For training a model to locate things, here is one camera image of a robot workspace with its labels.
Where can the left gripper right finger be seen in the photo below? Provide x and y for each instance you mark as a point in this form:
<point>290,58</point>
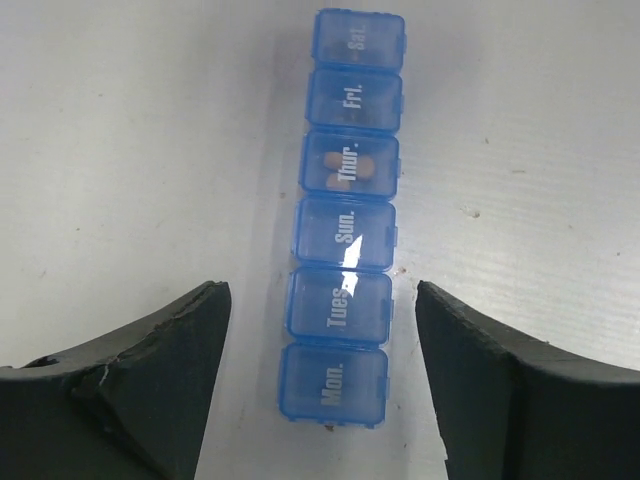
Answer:
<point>510,406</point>

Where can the blue weekly pill organizer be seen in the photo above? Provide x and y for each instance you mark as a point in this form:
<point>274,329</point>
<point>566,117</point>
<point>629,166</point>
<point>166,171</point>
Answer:
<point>339,304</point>

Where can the orange pill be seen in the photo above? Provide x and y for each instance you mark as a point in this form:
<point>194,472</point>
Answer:
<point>335,183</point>
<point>366,167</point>
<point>333,160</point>

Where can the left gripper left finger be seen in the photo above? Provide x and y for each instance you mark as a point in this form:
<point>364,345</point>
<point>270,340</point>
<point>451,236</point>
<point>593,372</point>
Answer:
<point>130,404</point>

